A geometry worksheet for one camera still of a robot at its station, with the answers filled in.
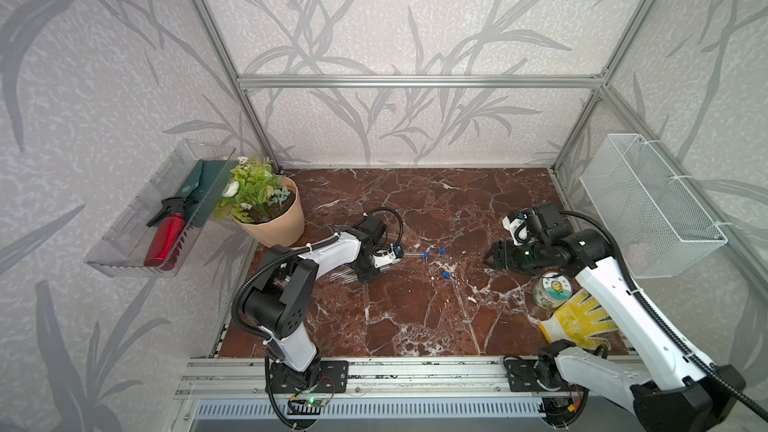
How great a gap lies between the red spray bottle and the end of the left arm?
0.36 metres

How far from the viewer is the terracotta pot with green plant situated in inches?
30.4

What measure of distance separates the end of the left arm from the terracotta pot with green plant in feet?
0.80

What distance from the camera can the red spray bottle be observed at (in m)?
0.56

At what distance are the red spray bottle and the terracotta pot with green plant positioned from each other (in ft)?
0.31

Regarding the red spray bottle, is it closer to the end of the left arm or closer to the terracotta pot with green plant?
the terracotta pot with green plant

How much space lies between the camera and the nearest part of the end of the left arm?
72 centimetres
